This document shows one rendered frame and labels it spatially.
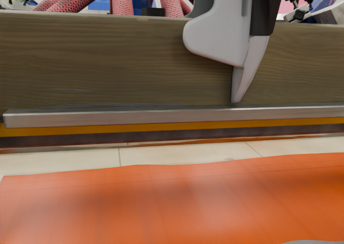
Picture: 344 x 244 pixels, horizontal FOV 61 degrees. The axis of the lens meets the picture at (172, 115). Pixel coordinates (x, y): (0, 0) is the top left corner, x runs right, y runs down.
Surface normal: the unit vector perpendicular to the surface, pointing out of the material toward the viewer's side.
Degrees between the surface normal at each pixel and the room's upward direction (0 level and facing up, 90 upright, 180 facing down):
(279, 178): 0
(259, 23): 87
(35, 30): 90
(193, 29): 85
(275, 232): 0
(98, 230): 0
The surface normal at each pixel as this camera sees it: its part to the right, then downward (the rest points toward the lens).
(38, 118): 0.21, 0.29
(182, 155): 0.04, -0.95
